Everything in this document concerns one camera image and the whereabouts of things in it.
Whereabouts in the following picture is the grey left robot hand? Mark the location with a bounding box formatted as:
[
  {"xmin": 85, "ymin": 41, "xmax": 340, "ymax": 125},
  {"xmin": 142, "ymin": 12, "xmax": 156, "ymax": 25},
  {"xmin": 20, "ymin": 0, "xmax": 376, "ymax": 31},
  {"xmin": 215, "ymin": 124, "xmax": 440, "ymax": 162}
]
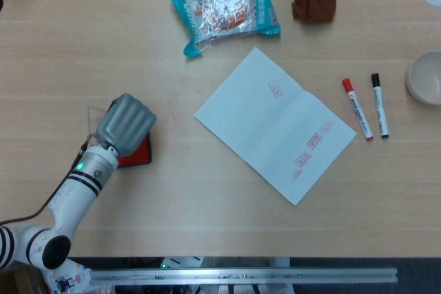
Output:
[{"xmin": 96, "ymin": 93, "xmax": 158, "ymax": 158}]

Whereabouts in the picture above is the open lined notebook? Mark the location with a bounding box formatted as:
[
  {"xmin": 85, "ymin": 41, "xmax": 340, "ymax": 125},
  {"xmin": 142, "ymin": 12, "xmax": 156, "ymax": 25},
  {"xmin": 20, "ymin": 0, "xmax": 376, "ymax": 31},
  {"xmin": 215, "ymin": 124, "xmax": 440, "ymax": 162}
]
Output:
[{"xmin": 194, "ymin": 47, "xmax": 358, "ymax": 207}]

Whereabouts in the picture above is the clear ink pad lid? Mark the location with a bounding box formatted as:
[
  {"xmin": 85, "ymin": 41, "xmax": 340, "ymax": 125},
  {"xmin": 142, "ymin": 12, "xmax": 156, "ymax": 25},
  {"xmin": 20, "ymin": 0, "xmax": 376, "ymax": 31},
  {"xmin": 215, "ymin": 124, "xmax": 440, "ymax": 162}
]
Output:
[{"xmin": 87, "ymin": 106, "xmax": 111, "ymax": 136}]

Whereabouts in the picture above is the teal and foil snack bag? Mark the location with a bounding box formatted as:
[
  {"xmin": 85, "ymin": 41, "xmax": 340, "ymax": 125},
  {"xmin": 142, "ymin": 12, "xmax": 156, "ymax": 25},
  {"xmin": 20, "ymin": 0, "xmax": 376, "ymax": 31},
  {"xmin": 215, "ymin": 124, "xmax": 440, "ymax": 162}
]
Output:
[{"xmin": 166, "ymin": 0, "xmax": 282, "ymax": 59}]

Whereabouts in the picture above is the white stickered cover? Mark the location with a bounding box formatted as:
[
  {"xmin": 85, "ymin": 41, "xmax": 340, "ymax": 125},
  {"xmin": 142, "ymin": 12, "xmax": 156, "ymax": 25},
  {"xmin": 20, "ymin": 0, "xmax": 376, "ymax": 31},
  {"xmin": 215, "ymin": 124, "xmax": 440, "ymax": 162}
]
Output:
[{"xmin": 44, "ymin": 258, "xmax": 92, "ymax": 294}]

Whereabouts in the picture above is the white robot chassis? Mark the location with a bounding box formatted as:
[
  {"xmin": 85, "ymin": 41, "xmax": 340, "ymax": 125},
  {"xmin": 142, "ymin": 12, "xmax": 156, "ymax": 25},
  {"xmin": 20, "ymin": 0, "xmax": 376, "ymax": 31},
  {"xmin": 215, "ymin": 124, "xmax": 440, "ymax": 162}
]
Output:
[{"xmin": 160, "ymin": 256, "xmax": 290, "ymax": 269}]

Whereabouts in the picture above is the small brown carton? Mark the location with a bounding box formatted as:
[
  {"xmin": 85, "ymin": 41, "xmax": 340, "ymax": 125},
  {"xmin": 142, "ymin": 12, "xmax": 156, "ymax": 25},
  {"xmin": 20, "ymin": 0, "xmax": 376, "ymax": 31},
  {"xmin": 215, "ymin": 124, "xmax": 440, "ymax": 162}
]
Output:
[{"xmin": 0, "ymin": 264, "xmax": 45, "ymax": 294}]

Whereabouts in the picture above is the brown crumpled cloth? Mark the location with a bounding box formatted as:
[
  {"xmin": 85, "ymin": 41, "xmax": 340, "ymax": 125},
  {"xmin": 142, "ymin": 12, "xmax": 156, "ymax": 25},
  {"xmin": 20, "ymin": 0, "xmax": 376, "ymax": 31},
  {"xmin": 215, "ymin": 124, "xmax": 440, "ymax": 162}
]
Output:
[{"xmin": 291, "ymin": 0, "xmax": 338, "ymax": 25}]

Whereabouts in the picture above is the red whiteboard marker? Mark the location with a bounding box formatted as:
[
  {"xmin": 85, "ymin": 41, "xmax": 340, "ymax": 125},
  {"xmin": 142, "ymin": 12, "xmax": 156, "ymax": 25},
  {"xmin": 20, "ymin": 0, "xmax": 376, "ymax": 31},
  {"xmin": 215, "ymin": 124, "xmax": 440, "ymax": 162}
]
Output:
[{"xmin": 341, "ymin": 77, "xmax": 374, "ymax": 142}]

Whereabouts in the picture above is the black whiteboard marker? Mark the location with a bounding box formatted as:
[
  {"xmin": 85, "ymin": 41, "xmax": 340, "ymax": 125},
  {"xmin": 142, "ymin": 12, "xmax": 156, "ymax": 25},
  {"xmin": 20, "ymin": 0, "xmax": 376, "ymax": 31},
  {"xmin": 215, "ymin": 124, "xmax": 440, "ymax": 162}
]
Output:
[{"xmin": 370, "ymin": 72, "xmax": 391, "ymax": 139}]

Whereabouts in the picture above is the cream bowl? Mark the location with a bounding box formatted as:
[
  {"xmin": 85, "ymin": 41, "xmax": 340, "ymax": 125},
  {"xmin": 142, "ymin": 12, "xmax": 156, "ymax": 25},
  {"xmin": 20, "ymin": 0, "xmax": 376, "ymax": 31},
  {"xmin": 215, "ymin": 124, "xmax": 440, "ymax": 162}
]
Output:
[{"xmin": 408, "ymin": 50, "xmax": 441, "ymax": 106}]

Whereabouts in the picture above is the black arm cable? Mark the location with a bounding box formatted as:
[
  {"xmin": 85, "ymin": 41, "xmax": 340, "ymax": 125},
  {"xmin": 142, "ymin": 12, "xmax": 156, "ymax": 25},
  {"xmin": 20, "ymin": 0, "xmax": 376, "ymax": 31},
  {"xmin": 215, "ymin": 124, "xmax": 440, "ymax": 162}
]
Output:
[{"xmin": 0, "ymin": 134, "xmax": 101, "ymax": 226}]

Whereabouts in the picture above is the aluminium rail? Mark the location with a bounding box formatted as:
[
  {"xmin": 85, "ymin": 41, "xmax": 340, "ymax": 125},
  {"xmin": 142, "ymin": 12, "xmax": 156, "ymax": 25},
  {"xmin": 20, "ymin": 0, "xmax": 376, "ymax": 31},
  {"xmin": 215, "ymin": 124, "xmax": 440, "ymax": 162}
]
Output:
[{"xmin": 90, "ymin": 266, "xmax": 399, "ymax": 286}]

